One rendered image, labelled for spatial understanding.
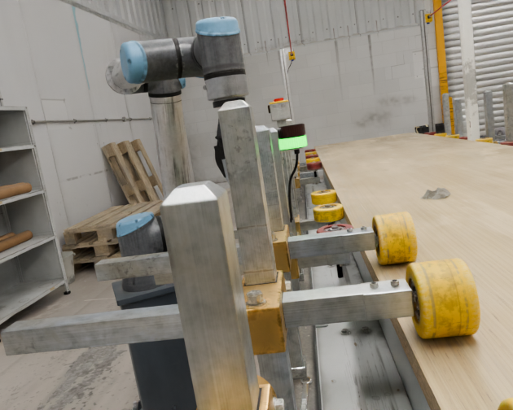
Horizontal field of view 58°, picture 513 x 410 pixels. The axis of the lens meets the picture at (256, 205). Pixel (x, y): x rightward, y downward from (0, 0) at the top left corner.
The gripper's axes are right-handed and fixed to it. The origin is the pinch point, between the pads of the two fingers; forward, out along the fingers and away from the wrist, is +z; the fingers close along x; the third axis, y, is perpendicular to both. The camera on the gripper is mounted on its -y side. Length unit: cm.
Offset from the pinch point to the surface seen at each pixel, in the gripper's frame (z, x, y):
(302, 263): 16.9, -11.2, -3.4
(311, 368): 30.8, -10.8, -22.2
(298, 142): -8.9, -13.7, -0.4
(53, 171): 5, 233, 341
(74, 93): -73, 228, 414
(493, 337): 10, -31, -54
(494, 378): 10, -28, -61
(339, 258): 16.5, -19.3, -3.6
